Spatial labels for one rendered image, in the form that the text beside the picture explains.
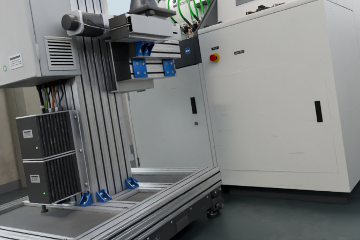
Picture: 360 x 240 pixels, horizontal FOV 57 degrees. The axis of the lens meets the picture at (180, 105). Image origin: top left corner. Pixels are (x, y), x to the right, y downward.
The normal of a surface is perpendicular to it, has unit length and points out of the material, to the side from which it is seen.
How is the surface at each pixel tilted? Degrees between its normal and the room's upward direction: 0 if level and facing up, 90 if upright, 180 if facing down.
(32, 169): 90
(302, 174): 90
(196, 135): 90
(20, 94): 90
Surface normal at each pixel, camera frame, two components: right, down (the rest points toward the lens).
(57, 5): 0.83, -0.11
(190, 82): -0.63, 0.11
